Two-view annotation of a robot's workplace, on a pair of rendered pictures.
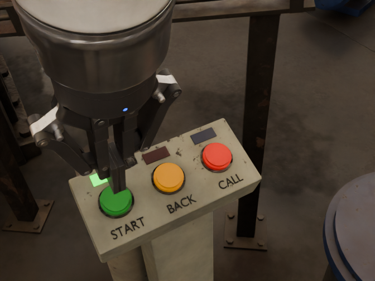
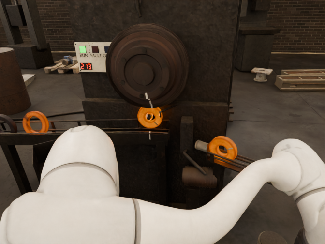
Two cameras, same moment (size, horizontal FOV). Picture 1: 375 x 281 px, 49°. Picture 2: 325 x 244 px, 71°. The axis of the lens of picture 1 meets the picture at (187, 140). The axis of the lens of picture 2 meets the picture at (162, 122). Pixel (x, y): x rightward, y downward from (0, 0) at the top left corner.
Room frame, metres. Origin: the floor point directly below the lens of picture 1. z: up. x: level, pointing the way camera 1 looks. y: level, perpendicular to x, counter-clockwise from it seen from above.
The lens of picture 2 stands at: (-0.29, 0.16, 1.45)
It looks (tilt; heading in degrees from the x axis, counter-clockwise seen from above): 28 degrees down; 35
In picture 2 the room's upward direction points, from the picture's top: 2 degrees counter-clockwise
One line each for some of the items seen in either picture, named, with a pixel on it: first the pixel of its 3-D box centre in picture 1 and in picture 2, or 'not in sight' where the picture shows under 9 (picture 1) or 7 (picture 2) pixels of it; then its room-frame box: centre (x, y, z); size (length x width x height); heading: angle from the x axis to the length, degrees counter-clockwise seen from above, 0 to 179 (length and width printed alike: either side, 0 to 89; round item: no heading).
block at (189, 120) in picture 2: not in sight; (186, 134); (0.85, 0.76, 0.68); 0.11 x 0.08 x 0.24; 26
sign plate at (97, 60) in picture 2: not in sight; (96, 57); (0.68, 1.31, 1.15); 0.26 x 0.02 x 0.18; 116
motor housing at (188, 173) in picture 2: not in sight; (198, 200); (0.75, 0.61, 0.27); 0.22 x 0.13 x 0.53; 116
